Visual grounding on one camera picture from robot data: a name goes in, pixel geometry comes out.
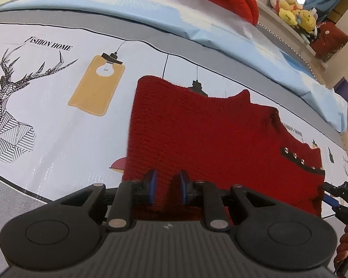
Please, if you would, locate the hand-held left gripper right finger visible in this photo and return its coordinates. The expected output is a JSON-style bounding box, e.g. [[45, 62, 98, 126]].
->
[[178, 170, 269, 231]]

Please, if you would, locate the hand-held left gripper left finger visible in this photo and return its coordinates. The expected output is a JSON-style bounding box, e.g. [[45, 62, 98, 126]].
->
[[61, 169, 158, 231]]

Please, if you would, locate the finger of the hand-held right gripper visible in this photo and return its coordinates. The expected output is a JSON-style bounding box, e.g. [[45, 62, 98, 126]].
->
[[322, 195, 348, 223], [322, 182, 341, 197]]

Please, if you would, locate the dark red knit sweater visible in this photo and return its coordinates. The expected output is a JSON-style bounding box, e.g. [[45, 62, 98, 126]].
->
[[121, 75, 326, 218]]

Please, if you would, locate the grey printed bed sheet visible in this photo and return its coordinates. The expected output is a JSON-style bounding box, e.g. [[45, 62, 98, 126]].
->
[[0, 6, 348, 267]]

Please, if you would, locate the dark red cushion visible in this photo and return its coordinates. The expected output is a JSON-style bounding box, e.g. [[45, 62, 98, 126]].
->
[[310, 22, 348, 63]]

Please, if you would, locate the black and white plush toy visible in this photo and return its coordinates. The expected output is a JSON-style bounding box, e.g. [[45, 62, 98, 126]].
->
[[303, 27, 319, 45]]

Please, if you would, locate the white window sill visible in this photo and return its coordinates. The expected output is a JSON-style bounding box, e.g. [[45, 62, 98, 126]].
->
[[257, 3, 328, 70]]

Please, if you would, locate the yellow round-face plush toy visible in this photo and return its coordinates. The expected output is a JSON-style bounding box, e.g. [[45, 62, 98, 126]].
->
[[296, 9, 319, 33]]

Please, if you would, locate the light blue duvet cover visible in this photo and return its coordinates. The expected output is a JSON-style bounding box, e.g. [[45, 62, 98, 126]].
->
[[0, 0, 348, 134]]

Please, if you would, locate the yellow duck plush toy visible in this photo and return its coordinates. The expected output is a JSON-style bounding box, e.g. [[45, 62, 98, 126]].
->
[[278, 0, 303, 26]]

